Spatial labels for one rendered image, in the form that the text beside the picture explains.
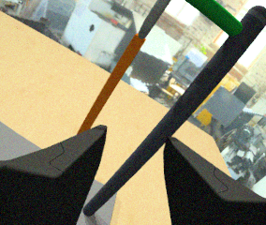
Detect grey two-post stand with wire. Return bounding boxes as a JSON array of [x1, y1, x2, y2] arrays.
[[0, 0, 266, 225]]

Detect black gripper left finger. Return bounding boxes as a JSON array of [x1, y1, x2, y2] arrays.
[[0, 125, 107, 225]]

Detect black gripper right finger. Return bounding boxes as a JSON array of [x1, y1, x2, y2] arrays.
[[163, 136, 266, 225]]

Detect orange handle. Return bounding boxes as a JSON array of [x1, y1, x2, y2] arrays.
[[77, 0, 171, 135]]

